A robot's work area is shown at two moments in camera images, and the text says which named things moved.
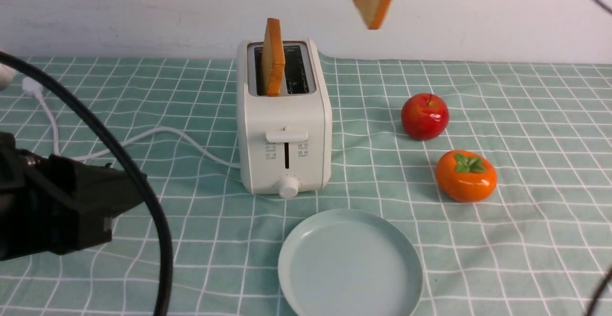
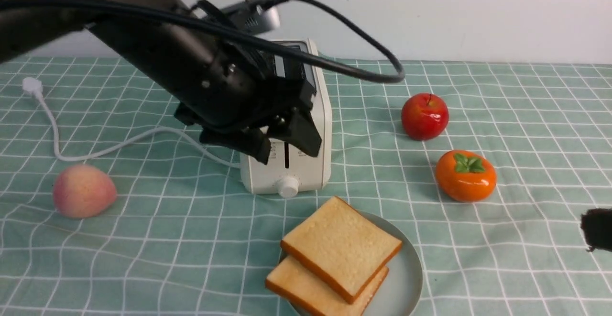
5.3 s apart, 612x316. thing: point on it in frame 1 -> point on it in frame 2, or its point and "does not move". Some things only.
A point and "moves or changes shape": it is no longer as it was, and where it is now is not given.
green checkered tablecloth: (539, 245) does not move
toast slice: (273, 59) moves or changes shape
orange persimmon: (465, 176) does not move
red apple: (425, 116) does not move
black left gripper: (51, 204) -> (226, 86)
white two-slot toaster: (285, 139) does not move
